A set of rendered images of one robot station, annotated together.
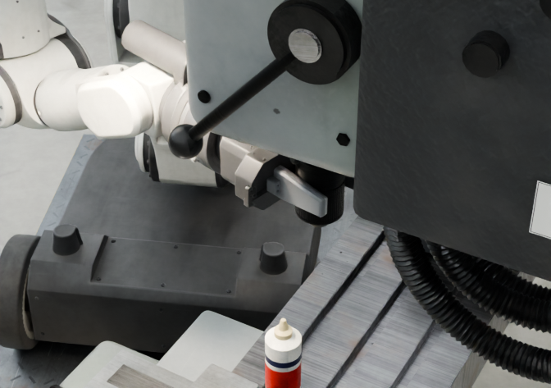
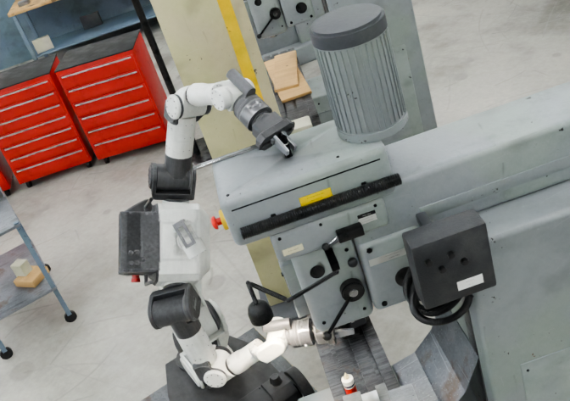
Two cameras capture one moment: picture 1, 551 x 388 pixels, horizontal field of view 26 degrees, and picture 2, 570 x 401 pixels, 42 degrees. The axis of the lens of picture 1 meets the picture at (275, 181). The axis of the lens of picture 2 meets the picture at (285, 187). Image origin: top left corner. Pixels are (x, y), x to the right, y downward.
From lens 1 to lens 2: 1.46 m
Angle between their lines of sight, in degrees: 26
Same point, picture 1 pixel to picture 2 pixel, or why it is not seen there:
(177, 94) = (292, 332)
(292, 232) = (265, 370)
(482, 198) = (449, 291)
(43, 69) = (222, 359)
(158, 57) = (278, 326)
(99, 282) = not seen: outside the picture
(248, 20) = (330, 297)
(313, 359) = not seen: hidden behind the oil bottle
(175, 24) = (208, 325)
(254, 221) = (250, 376)
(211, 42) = (321, 308)
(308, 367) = not seen: hidden behind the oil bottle
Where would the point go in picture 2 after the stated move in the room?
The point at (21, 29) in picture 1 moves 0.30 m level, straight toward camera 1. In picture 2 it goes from (212, 353) to (280, 377)
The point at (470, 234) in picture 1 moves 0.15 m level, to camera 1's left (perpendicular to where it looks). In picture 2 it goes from (449, 297) to (410, 333)
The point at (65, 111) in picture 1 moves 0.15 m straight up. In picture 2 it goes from (245, 364) to (231, 332)
